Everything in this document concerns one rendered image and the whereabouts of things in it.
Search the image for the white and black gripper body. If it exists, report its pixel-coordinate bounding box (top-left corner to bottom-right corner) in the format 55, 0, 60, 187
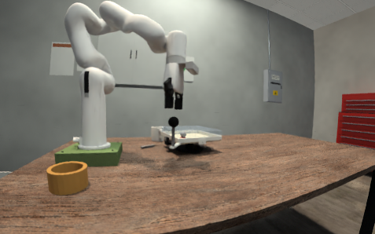
164, 63, 186, 93

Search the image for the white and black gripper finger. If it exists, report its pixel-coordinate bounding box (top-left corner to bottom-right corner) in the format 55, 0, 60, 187
175, 92, 183, 110
164, 78, 174, 108

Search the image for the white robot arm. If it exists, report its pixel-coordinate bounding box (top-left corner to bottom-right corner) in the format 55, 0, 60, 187
64, 1, 199, 150

